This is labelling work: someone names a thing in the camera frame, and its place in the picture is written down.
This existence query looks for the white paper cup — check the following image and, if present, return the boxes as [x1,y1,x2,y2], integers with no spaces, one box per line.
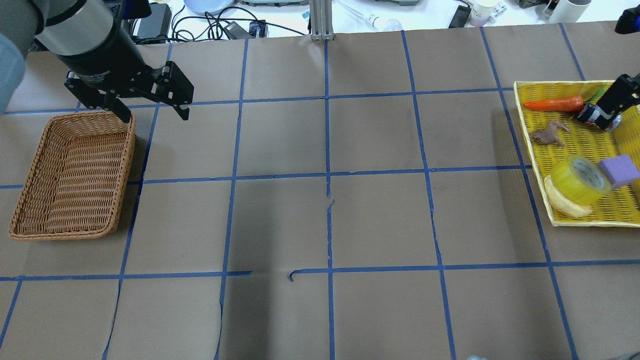
[468,0,507,27]

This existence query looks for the purple foam block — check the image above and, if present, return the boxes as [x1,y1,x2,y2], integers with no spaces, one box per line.
[597,153,640,190]

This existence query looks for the yellow toy banana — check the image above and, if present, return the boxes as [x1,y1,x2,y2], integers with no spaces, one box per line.
[543,175,594,218]

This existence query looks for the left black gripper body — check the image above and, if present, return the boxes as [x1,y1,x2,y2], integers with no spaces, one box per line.
[55,23,152,100]

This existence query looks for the black power adapter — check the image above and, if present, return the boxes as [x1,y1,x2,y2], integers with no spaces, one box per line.
[222,22,255,40]

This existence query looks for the black box device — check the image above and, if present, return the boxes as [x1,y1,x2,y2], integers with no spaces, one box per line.
[134,3,172,44]

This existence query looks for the brown toy lion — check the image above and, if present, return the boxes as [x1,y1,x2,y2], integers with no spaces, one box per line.
[528,120,571,148]

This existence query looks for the yellow plastic tray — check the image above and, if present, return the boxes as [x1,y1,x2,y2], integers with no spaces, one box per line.
[513,80,640,228]

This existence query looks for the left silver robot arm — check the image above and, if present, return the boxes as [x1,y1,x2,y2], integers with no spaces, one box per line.
[0,0,195,123]

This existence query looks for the yellow tape roll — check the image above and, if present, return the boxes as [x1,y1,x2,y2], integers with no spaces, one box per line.
[550,153,612,207]

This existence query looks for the black cable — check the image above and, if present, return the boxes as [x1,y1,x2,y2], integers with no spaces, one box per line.
[170,12,306,42]

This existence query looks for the small drink can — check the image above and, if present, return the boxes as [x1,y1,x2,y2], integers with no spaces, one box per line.
[573,103,623,133]

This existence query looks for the clear light bulb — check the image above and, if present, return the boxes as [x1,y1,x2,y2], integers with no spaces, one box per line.
[366,14,403,32]

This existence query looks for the brown wicker basket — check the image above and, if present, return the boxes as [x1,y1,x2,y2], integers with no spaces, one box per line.
[7,111,137,242]

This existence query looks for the light blue plate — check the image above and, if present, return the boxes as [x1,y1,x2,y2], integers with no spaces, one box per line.
[183,0,235,16]

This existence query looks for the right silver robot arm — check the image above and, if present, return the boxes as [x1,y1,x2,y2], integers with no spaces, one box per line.
[596,6,640,131]

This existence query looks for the orange toy carrot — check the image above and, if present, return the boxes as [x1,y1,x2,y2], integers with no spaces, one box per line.
[523,95,585,113]

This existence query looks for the aluminium frame post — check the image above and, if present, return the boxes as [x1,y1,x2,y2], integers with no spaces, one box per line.
[308,0,335,42]

